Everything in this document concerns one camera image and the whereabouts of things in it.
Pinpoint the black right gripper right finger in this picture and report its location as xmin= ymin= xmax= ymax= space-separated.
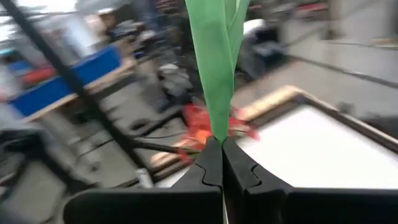
xmin=222 ymin=137 xmax=398 ymax=224

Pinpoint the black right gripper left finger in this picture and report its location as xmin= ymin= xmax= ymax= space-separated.
xmin=63 ymin=136 xmax=223 ymax=224

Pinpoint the red artificial flower bunch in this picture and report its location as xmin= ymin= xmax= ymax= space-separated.
xmin=178 ymin=104 xmax=261 ymax=162

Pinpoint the orange tulip long leaf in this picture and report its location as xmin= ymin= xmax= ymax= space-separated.
xmin=185 ymin=0 xmax=251 ymax=144

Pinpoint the blue workbench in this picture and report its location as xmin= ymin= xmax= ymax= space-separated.
xmin=9 ymin=46 xmax=122 ymax=118

